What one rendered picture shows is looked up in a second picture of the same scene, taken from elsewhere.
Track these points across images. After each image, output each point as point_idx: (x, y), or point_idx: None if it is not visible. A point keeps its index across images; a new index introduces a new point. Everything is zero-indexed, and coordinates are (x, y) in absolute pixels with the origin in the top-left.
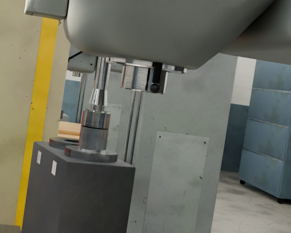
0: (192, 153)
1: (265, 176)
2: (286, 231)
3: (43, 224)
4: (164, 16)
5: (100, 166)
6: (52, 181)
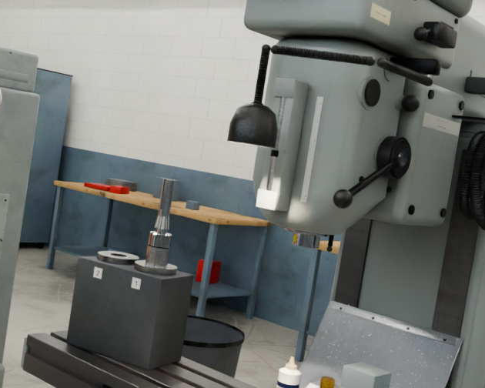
0: None
1: None
2: (32, 282)
3: (122, 329)
4: (349, 214)
5: (177, 279)
6: (135, 294)
